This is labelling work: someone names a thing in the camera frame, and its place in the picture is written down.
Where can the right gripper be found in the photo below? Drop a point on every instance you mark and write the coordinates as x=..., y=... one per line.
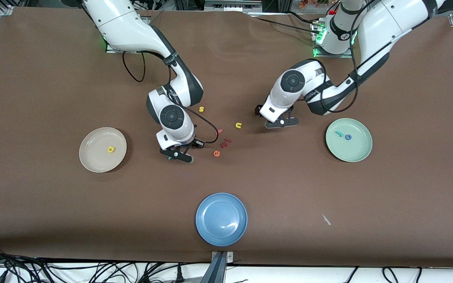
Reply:
x=192, y=144

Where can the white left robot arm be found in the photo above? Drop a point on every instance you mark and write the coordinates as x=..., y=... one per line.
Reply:
x=387, y=23

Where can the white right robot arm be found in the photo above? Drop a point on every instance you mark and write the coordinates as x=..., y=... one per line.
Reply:
x=120, y=27

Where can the blue round plate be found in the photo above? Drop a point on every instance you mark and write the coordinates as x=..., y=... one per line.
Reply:
x=221, y=219

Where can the beige round plate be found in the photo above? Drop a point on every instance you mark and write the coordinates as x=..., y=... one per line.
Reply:
x=96, y=157

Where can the green round plate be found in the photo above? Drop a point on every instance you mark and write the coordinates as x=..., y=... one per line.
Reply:
x=352, y=151

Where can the grey power strip box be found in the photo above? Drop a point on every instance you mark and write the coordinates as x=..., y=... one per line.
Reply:
x=232, y=6

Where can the orange dried flowers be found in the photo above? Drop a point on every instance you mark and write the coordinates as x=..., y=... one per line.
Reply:
x=313, y=3

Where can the white paper scrap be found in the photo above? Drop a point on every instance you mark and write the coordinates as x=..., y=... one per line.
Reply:
x=326, y=219

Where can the grey support beam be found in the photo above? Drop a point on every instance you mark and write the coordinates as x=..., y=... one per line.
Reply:
x=215, y=273

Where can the brown table cover sheet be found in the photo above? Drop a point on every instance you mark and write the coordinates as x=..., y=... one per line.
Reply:
x=53, y=216

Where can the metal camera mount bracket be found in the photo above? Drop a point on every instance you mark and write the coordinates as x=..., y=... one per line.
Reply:
x=222, y=256

